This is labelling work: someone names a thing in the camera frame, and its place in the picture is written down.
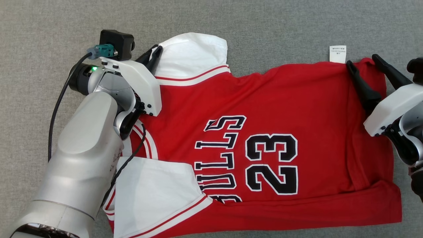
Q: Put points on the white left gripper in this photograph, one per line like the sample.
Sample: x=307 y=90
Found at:
x=145 y=86

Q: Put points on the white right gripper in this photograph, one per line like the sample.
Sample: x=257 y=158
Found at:
x=393 y=105

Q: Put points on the red and white basketball jersey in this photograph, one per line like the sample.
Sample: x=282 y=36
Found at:
x=314 y=99

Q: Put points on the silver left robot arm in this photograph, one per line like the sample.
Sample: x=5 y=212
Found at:
x=82 y=158

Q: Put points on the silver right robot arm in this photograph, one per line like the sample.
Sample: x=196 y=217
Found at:
x=409 y=142

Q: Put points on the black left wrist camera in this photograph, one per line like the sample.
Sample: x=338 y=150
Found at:
x=115 y=41

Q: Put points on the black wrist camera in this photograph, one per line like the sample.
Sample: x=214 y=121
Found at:
x=417 y=69
x=115 y=41

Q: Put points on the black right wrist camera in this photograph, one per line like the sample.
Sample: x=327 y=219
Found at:
x=417 y=69

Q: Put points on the teal left camera connector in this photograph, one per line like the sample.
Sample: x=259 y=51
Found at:
x=104 y=50

